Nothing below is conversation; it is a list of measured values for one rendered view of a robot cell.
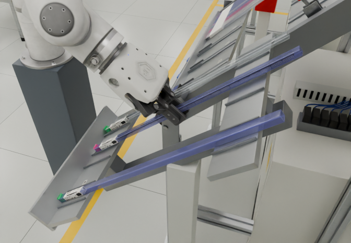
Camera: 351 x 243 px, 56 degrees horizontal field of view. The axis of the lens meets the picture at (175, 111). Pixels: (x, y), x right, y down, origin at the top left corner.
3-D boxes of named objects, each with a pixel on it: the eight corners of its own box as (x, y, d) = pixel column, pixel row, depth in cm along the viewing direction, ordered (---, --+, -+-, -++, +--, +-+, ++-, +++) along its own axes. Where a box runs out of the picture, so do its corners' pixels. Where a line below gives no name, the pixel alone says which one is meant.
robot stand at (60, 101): (57, 187, 159) (11, 64, 114) (75, 160, 173) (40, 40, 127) (91, 196, 156) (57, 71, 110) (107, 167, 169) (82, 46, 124)
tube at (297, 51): (97, 152, 77) (93, 149, 77) (100, 148, 78) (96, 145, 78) (303, 55, 48) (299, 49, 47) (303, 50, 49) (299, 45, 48)
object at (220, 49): (176, 112, 94) (168, 104, 93) (224, 18, 142) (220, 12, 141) (227, 83, 82) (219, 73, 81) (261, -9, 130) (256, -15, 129)
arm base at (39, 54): (9, 65, 114) (-11, 13, 102) (40, 39, 128) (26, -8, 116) (57, 72, 110) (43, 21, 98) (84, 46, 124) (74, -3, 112)
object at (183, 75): (179, 120, 95) (162, 103, 93) (226, 24, 143) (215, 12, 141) (182, 118, 95) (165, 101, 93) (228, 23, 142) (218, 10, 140)
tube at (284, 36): (107, 132, 85) (104, 129, 85) (109, 129, 86) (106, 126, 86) (289, 38, 56) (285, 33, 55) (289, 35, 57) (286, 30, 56)
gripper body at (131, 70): (105, 56, 53) (158, 100, 55) (129, 28, 60) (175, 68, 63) (84, 81, 57) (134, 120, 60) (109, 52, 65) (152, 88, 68)
